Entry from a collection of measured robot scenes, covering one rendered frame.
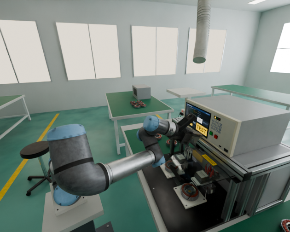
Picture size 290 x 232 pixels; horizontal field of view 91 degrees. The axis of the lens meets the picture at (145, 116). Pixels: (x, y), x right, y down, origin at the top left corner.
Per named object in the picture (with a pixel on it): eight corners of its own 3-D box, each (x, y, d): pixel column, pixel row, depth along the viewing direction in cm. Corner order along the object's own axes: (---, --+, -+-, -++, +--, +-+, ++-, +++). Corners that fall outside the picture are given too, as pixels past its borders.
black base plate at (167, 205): (173, 245, 69) (173, 242, 68) (138, 162, 126) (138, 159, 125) (246, 214, 82) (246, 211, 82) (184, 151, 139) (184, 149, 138)
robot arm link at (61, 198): (58, 208, 76) (55, 212, 65) (54, 183, 80) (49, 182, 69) (82, 198, 82) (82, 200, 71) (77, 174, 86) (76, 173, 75)
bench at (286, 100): (278, 139, 292) (292, 104, 264) (207, 108, 478) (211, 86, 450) (306, 132, 317) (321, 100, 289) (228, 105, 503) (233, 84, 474)
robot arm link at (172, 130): (165, 118, 74) (172, 124, 67) (171, 120, 76) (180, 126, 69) (159, 130, 76) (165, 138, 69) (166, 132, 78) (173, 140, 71)
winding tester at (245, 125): (229, 158, 73) (238, 121, 65) (183, 124, 112) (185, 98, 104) (281, 143, 84) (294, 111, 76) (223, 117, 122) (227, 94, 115)
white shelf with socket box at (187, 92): (177, 130, 179) (180, 95, 162) (165, 119, 211) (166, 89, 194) (201, 126, 188) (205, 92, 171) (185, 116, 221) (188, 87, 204)
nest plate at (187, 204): (185, 209, 84) (185, 207, 83) (173, 188, 97) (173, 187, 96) (206, 201, 88) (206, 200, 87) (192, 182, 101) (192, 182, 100)
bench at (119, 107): (116, 156, 250) (111, 117, 222) (107, 118, 414) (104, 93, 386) (171, 145, 281) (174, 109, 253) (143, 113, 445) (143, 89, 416)
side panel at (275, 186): (250, 217, 81) (268, 173, 69) (245, 211, 84) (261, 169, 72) (283, 202, 89) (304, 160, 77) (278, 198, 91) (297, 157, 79)
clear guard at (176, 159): (186, 200, 64) (188, 190, 61) (164, 165, 85) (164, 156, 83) (241, 181, 73) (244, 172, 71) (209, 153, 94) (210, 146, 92)
